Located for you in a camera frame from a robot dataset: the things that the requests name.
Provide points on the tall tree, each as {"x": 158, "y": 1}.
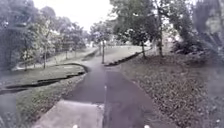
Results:
{"x": 160, "y": 30}

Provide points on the row of trees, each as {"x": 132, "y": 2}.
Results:
{"x": 30, "y": 36}

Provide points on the pale concrete slab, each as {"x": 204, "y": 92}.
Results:
{"x": 71, "y": 116}

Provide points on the grass lawn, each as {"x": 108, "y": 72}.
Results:
{"x": 36, "y": 74}

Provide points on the robot's own part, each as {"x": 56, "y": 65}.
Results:
{"x": 75, "y": 126}
{"x": 147, "y": 126}

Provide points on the slim tree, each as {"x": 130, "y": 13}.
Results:
{"x": 102, "y": 36}

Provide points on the dark kerb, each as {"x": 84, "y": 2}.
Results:
{"x": 121, "y": 60}

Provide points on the dark open drain channel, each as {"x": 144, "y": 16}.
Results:
{"x": 40, "y": 82}

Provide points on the leaf-strewn grass slope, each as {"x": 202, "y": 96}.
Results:
{"x": 173, "y": 86}

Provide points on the dark asphalt path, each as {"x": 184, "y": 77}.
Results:
{"x": 120, "y": 96}

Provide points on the grass verge with leaves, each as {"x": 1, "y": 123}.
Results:
{"x": 40, "y": 96}

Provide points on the large leafy tree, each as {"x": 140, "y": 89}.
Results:
{"x": 138, "y": 20}

